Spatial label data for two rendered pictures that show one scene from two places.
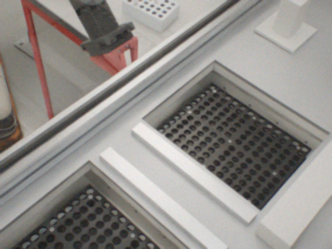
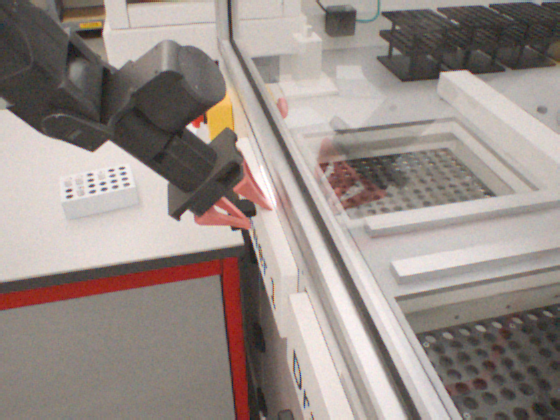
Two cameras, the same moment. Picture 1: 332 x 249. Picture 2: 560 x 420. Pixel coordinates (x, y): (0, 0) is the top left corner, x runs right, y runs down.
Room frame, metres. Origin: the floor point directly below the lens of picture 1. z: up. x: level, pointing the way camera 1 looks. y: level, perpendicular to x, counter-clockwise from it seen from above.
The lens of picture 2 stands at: (0.27, 0.41, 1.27)
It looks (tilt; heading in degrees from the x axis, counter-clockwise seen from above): 37 degrees down; 309
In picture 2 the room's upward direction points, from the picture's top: straight up
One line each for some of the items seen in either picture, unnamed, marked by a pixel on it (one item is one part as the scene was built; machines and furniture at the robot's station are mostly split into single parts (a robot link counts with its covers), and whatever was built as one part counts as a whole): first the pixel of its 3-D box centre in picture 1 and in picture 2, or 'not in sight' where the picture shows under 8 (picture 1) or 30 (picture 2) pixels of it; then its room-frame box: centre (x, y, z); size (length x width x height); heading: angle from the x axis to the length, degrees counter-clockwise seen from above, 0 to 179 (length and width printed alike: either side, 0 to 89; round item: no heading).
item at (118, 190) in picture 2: not in sight; (99, 190); (0.96, 0.07, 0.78); 0.12 x 0.08 x 0.04; 62
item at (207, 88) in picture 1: (185, 110); not in sight; (0.54, -0.04, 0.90); 0.18 x 0.02 x 0.01; 143
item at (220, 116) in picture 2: not in sight; (216, 115); (0.87, -0.14, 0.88); 0.07 x 0.05 x 0.07; 143
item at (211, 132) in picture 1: (226, 151); not in sight; (0.47, -0.12, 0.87); 0.22 x 0.18 x 0.06; 53
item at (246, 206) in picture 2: not in sight; (240, 208); (0.61, 0.06, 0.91); 0.07 x 0.04 x 0.01; 143
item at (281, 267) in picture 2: not in sight; (262, 225); (0.60, 0.04, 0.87); 0.29 x 0.02 x 0.11; 143
